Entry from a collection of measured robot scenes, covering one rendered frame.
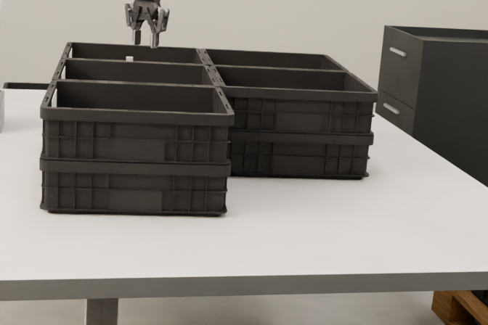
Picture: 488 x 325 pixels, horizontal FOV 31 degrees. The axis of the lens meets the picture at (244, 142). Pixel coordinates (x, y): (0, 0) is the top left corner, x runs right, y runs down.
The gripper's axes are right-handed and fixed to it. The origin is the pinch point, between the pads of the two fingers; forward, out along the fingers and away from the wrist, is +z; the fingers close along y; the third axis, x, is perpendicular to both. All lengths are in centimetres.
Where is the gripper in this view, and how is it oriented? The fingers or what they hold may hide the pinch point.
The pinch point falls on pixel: (145, 40)
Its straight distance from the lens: 226.6
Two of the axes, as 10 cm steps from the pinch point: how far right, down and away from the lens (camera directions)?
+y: 8.0, 2.1, -5.7
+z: -0.7, 9.6, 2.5
